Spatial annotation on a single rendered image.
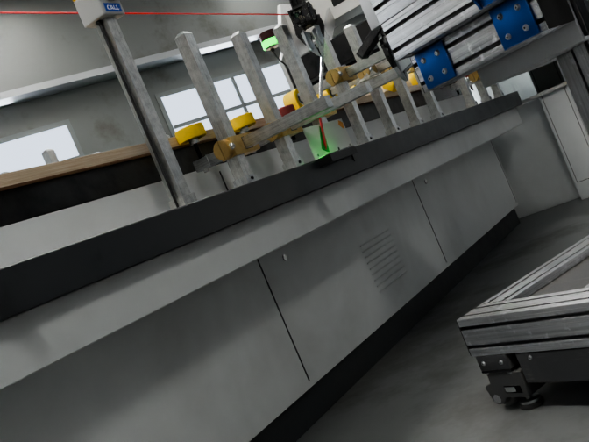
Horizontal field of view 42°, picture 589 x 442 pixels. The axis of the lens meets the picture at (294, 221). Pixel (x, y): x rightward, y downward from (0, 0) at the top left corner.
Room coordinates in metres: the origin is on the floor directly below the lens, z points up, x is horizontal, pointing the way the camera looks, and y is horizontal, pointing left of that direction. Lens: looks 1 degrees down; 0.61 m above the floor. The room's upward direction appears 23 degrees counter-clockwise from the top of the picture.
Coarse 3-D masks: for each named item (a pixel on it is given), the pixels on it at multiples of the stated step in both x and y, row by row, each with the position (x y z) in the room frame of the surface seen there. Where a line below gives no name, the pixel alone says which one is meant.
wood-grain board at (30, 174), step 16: (368, 96) 3.13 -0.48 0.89; (256, 128) 2.39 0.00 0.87; (144, 144) 1.94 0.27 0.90; (176, 144) 2.04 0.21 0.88; (64, 160) 1.71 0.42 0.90; (80, 160) 1.75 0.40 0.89; (96, 160) 1.79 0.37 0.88; (112, 160) 1.83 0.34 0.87; (0, 176) 1.56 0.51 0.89; (16, 176) 1.59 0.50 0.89; (32, 176) 1.62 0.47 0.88; (48, 176) 1.66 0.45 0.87
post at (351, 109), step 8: (312, 32) 2.57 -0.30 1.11; (328, 40) 2.56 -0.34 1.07; (328, 48) 2.55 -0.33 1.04; (328, 56) 2.56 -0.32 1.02; (336, 56) 2.57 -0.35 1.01; (328, 64) 2.56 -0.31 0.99; (336, 64) 2.55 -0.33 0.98; (336, 88) 2.57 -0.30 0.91; (344, 88) 2.55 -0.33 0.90; (352, 104) 2.55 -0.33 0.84; (352, 112) 2.55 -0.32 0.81; (360, 112) 2.58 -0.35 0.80; (352, 120) 2.56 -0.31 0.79; (360, 120) 2.56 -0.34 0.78; (352, 128) 2.57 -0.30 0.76; (360, 128) 2.55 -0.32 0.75; (360, 136) 2.56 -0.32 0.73
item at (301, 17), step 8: (296, 0) 2.29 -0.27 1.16; (296, 8) 2.28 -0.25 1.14; (304, 8) 2.27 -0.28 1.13; (312, 8) 2.30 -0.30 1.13; (296, 16) 2.29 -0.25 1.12; (304, 16) 2.29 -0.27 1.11; (312, 16) 2.29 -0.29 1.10; (296, 24) 2.30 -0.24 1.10; (304, 24) 2.29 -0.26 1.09; (312, 24) 2.33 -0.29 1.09
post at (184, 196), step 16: (112, 32) 1.70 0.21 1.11; (112, 48) 1.70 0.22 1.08; (128, 48) 1.72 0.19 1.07; (112, 64) 1.71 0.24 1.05; (128, 64) 1.70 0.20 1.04; (128, 80) 1.70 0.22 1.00; (128, 96) 1.71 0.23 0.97; (144, 96) 1.71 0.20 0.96; (144, 112) 1.70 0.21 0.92; (144, 128) 1.70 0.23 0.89; (160, 128) 1.72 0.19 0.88; (160, 144) 1.70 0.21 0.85; (160, 160) 1.70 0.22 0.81; (176, 160) 1.72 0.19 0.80; (160, 176) 1.71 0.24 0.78; (176, 176) 1.70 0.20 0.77; (176, 192) 1.70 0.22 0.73
